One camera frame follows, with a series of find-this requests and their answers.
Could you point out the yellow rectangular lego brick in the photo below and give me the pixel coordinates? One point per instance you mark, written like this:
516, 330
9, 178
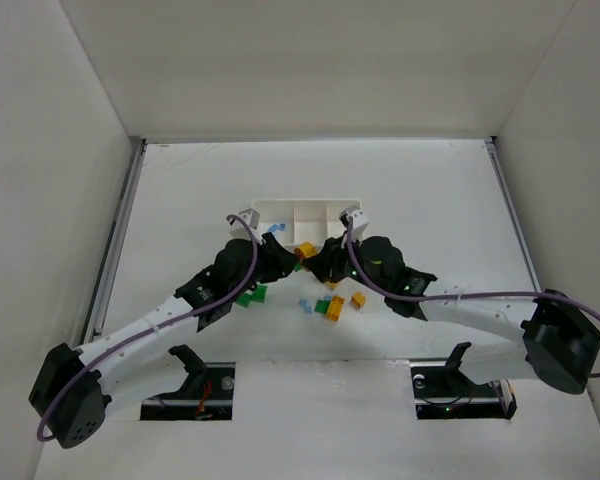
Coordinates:
358, 300

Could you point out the green curved lego brick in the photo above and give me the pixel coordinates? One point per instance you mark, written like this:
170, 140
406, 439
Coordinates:
244, 300
259, 294

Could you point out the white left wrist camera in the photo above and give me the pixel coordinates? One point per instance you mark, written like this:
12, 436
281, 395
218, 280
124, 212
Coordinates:
244, 224

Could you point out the aluminium rail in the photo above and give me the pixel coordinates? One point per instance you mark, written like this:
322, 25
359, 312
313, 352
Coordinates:
506, 268
91, 324

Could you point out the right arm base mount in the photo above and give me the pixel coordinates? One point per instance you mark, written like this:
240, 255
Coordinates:
442, 392

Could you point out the yellow rounded lego brick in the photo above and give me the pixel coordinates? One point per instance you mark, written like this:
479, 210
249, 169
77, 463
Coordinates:
305, 250

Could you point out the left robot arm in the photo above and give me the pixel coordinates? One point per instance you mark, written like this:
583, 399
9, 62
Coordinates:
78, 387

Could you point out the right aluminium rail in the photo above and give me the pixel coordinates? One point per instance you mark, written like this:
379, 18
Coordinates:
506, 268

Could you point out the left aluminium rail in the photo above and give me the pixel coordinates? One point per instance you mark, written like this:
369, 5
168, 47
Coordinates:
91, 324

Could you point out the white three-compartment tray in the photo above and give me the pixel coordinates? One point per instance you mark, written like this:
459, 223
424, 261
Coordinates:
308, 220

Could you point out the yellow black striped lego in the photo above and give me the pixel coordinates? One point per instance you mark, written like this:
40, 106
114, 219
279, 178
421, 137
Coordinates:
335, 308

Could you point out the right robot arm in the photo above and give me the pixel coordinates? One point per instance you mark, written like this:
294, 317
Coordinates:
540, 335

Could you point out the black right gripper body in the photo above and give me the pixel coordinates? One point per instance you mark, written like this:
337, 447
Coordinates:
331, 256

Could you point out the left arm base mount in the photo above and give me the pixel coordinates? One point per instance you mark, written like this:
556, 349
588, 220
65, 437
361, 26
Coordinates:
205, 395

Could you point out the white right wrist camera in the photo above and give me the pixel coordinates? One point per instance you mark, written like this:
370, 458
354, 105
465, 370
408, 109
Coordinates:
354, 221

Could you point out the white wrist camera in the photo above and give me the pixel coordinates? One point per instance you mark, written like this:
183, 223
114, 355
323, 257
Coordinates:
354, 221
244, 224

